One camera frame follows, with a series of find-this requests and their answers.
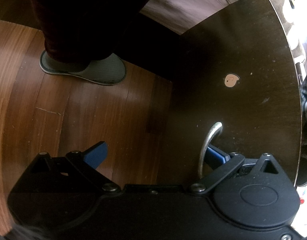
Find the nightstand drawer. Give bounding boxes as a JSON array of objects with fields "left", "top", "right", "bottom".
[{"left": 153, "top": 0, "right": 301, "bottom": 185}]

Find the round tan sticker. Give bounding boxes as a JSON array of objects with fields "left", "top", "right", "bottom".
[{"left": 224, "top": 74, "right": 240, "bottom": 88}]

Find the grey slipper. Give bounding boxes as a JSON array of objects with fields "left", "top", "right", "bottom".
[{"left": 40, "top": 51, "right": 126, "bottom": 86}]

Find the person's dark trouser leg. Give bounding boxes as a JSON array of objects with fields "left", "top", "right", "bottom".
[{"left": 30, "top": 0, "right": 165, "bottom": 72}]

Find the brown bed sheet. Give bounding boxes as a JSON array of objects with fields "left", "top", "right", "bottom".
[{"left": 140, "top": 0, "right": 228, "bottom": 34}]

